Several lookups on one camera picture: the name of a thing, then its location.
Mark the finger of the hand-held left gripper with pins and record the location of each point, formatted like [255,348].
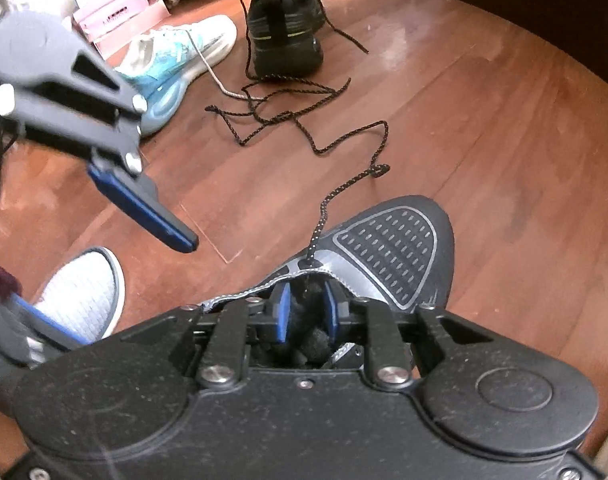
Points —
[44,321]
[144,205]

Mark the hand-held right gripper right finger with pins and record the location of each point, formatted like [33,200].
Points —
[331,315]

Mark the black speckled shoelace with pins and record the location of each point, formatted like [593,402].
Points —
[319,215]

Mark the pink box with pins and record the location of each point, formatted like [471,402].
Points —
[134,32]
[119,12]

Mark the person's grey mesh shoe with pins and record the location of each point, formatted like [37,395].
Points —
[84,295]

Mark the white blue sneaker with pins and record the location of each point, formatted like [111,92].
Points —
[174,75]

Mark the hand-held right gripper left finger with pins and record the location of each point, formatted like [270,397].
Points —
[282,315]

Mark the black sneaker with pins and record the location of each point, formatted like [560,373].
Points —
[284,30]
[393,245]

